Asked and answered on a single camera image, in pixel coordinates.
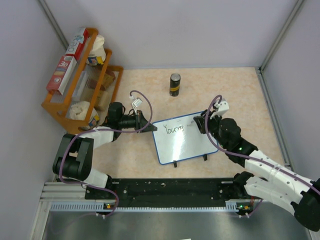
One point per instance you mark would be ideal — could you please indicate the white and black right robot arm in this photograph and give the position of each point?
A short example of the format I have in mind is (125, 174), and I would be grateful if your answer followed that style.
(264, 178)

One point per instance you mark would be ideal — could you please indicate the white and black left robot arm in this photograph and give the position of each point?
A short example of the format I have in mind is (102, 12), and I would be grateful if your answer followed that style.
(73, 161)

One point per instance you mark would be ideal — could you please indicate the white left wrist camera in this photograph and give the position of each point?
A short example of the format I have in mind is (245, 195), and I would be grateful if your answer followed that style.
(135, 103)

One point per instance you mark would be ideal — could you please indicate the white bag lower shelf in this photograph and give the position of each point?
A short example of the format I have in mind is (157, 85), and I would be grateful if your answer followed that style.
(79, 110)

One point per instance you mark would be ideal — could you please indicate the white bag with cartoon label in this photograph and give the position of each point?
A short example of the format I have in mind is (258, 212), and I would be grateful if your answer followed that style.
(97, 54)

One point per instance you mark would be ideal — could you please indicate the blue framed whiteboard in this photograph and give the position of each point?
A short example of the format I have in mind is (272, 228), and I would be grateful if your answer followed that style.
(175, 141)

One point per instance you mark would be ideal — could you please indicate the black Schweppes can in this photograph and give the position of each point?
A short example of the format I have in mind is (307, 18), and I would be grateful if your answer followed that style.
(174, 87)

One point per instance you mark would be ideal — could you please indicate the red and white foil box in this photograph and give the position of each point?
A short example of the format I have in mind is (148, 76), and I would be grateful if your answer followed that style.
(61, 74)

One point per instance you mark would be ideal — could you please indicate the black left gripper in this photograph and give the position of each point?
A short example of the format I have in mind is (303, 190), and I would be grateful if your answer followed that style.
(140, 121)

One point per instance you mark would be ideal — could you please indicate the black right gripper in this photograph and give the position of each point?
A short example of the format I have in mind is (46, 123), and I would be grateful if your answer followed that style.
(201, 123)

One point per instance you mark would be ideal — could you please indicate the tan wrapped soap block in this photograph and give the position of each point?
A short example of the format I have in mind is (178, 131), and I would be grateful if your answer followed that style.
(101, 101)

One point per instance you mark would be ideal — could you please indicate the red and white wrap box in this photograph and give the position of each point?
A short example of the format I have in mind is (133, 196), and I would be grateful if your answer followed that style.
(77, 43)

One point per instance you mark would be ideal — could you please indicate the brown wrapped soap block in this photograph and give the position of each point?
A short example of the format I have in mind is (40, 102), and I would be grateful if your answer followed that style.
(108, 78)

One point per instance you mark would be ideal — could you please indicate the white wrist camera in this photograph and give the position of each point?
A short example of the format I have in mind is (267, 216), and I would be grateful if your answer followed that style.
(135, 103)
(219, 109)

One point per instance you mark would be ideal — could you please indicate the orange wooden shelf rack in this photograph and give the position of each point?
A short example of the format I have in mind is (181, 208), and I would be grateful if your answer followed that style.
(58, 106)

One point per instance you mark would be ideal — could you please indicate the grey slotted cable duct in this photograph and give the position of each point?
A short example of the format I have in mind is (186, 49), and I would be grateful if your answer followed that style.
(230, 206)

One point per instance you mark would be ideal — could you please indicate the clear plastic sheet pack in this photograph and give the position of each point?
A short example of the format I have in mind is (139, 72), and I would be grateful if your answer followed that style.
(85, 82)

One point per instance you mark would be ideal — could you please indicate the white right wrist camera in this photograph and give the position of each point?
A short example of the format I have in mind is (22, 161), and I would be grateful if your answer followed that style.
(219, 109)

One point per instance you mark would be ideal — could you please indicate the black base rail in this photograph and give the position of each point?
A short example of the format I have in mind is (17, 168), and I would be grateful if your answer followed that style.
(175, 192)

